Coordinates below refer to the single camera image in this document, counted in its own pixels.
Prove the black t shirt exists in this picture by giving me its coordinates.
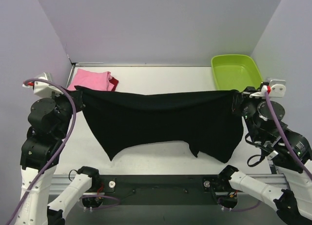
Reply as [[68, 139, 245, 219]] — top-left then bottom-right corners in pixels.
[[78, 86, 244, 163]]

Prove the green plastic tray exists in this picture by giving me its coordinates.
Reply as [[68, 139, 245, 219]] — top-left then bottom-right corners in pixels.
[[211, 54, 263, 91]]

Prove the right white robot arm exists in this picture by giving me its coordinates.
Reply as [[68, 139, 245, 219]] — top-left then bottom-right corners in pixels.
[[217, 85, 312, 225]]

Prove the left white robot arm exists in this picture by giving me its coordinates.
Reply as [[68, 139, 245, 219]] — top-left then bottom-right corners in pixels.
[[14, 94, 102, 225]]

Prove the folded pink t shirt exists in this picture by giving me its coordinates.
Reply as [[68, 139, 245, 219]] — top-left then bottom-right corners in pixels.
[[67, 69, 112, 91]]

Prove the folded red t shirt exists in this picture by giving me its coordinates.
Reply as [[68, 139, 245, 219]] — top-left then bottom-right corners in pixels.
[[108, 77, 119, 91]]

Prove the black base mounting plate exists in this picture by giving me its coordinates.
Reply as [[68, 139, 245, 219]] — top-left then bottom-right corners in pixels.
[[80, 175, 247, 206]]

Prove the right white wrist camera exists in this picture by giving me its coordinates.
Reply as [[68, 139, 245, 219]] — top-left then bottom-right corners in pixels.
[[249, 77, 287, 98]]

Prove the aluminium rail frame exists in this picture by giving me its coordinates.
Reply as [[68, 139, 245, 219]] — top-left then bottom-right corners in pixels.
[[48, 63, 292, 195]]

